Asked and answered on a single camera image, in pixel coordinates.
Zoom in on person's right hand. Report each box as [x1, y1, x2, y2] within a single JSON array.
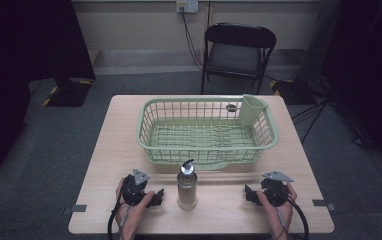
[[256, 182, 298, 232]]

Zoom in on green cutlery holder cup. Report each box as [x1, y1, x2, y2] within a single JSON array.
[[238, 93, 269, 128]]

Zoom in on grey table edge bracket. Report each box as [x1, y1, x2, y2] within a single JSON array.
[[311, 198, 336, 212]]

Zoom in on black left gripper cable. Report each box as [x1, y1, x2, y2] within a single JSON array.
[[107, 197, 127, 240]]

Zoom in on glass pump bottle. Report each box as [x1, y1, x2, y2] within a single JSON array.
[[176, 159, 199, 212]]

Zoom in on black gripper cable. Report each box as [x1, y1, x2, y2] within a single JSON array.
[[107, 197, 127, 240], [287, 195, 310, 240]]

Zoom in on black striped stand base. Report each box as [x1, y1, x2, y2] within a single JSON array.
[[42, 77, 96, 108], [269, 78, 317, 106]]

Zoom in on person's left hand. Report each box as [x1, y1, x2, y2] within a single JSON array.
[[115, 177, 155, 232]]

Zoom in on black folding chair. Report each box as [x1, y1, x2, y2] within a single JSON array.
[[200, 22, 277, 96]]

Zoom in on dark curtain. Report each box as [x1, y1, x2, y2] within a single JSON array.
[[322, 0, 382, 179], [0, 0, 97, 182]]

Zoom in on green plastic dish basket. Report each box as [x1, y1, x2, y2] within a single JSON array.
[[136, 95, 279, 171]]

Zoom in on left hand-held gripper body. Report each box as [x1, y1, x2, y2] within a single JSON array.
[[121, 168, 151, 207]]

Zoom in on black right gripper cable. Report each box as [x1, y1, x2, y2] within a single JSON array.
[[287, 195, 310, 240]]

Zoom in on black tripod legs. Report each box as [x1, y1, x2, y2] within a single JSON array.
[[291, 96, 334, 145]]

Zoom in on thin grey right gripper cable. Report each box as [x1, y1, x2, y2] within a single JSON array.
[[276, 208, 289, 240]]

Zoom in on white wall socket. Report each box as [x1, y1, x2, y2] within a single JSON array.
[[176, 0, 200, 14]]

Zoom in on thin grey left gripper cable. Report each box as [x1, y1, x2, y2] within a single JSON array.
[[118, 205, 132, 238]]

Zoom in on black wall socket cable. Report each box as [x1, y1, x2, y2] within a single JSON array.
[[178, 7, 204, 72]]

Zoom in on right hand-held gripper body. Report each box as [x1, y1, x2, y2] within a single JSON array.
[[260, 170, 295, 208]]

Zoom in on thin grey gripper cable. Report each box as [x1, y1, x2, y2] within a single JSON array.
[[276, 208, 289, 240], [118, 205, 132, 238]]

